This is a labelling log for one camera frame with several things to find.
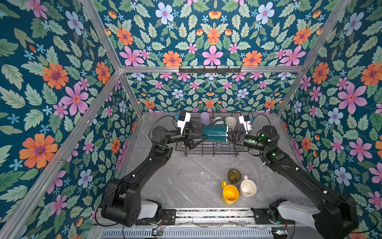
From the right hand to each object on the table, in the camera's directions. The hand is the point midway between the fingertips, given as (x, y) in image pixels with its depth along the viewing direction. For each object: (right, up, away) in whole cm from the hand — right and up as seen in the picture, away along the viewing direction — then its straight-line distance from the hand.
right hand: (227, 132), depth 67 cm
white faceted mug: (0, +6, +32) cm, 32 cm away
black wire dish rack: (-8, -13, +35) cm, 38 cm away
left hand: (-11, -1, -3) cm, 11 cm away
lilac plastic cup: (-10, +8, +32) cm, 34 cm away
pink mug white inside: (+14, -31, +14) cm, 37 cm away
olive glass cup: (+8, -27, +19) cm, 34 cm away
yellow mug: (+4, -35, +14) cm, 37 cm away
